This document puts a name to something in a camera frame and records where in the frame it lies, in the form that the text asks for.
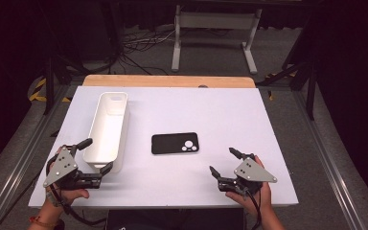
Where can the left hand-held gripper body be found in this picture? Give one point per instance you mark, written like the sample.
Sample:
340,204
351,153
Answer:
64,167

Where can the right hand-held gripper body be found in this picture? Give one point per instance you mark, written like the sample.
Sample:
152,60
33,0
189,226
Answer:
252,172

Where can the white plastic bin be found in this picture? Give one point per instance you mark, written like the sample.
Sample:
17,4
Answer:
107,134

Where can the black phone case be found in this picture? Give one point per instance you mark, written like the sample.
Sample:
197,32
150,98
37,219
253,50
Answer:
169,143

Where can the person's right hand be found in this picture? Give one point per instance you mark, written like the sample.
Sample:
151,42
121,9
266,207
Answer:
263,195

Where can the person's left hand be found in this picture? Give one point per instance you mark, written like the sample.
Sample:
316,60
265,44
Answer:
75,194

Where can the white board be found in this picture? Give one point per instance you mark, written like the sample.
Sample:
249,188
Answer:
204,115

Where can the person's dark clothing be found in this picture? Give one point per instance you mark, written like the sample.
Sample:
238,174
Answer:
172,220

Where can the yellow black floor tape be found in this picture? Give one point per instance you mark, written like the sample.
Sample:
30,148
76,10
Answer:
38,92
270,95

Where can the black tripod stand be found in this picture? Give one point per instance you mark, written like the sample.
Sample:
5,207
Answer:
310,92

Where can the wooden table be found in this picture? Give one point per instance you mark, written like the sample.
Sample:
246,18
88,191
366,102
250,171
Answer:
159,80

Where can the white metal stand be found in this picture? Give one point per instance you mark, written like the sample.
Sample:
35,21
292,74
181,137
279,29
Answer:
215,20

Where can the metal floor rail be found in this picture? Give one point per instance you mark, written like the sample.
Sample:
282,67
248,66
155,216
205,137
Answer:
19,166
329,159

